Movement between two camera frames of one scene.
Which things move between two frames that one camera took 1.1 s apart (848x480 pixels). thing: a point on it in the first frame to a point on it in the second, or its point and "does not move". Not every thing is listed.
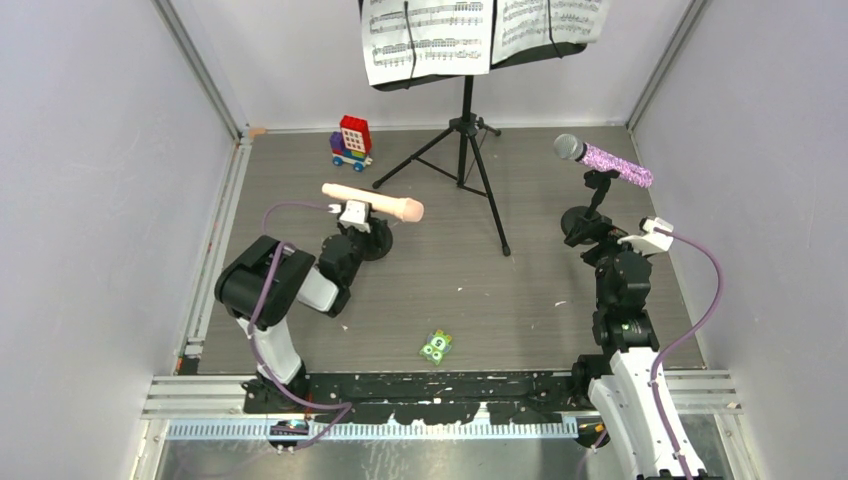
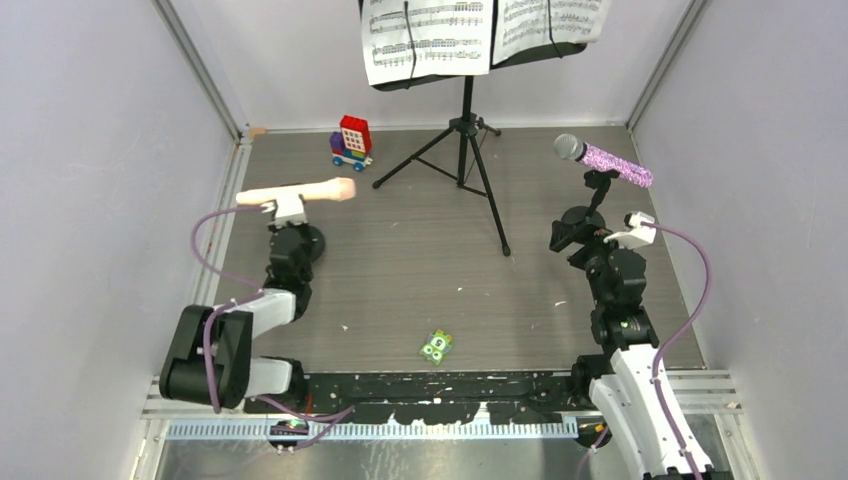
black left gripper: [345, 231] to [274, 228]
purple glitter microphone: [570, 146] does not move
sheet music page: [523, 25] does not move
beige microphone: [412, 210] to [332, 189]
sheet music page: [409, 39] does not move
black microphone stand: [583, 225] does not move
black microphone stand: [380, 240] to [313, 240]
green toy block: [437, 344] does not move
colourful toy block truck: [352, 145] does not move
